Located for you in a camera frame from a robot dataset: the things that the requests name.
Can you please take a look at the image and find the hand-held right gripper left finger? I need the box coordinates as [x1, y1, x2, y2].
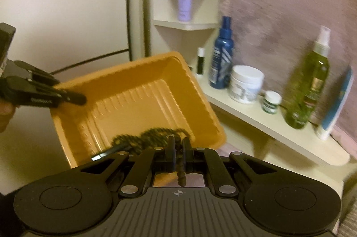
[74, 135, 177, 197]

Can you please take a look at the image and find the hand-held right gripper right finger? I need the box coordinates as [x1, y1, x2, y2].
[182, 136, 282, 197]

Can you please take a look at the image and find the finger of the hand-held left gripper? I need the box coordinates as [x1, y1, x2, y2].
[6, 76, 87, 108]
[11, 60, 60, 87]

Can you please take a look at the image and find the brown wooden bead necklace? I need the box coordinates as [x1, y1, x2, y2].
[112, 128, 193, 187]

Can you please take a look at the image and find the yellow plastic tray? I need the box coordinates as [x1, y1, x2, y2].
[50, 51, 227, 170]

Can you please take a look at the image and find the person's left hand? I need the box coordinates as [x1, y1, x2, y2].
[0, 102, 14, 134]

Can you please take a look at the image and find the cream shelf unit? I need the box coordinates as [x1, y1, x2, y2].
[125, 0, 352, 198]

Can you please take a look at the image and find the white cream jar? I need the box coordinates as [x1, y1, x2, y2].
[229, 65, 264, 104]

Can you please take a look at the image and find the black and white lip balm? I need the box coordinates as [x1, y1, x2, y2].
[196, 47, 205, 76]

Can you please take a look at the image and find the small green-label jar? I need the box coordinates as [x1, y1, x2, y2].
[262, 90, 282, 114]

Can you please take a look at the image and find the blue spray bottle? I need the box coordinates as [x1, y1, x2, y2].
[209, 16, 235, 89]

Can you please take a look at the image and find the green spray bottle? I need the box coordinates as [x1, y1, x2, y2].
[284, 25, 331, 129]

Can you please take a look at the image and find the blue and white tube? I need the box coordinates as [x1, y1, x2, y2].
[316, 65, 353, 140]

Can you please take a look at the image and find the purple hanging towel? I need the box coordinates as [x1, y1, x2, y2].
[218, 0, 357, 148]

